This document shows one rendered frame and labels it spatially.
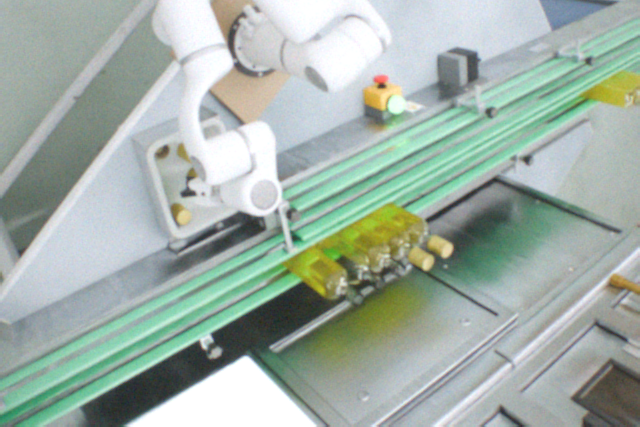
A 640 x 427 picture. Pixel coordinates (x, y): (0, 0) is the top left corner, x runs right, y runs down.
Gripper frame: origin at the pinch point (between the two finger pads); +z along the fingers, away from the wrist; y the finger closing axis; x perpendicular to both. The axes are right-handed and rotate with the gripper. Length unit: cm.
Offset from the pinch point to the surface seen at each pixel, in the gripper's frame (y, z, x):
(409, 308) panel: 28, -19, -41
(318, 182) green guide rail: 23.5, -4.5, -10.0
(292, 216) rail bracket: 10.2, -14.6, -10.7
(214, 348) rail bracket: -12.8, -9.2, -30.3
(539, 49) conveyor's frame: 115, 3, -4
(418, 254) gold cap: 30.6, -23.6, -27.4
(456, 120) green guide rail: 64, -8, -10
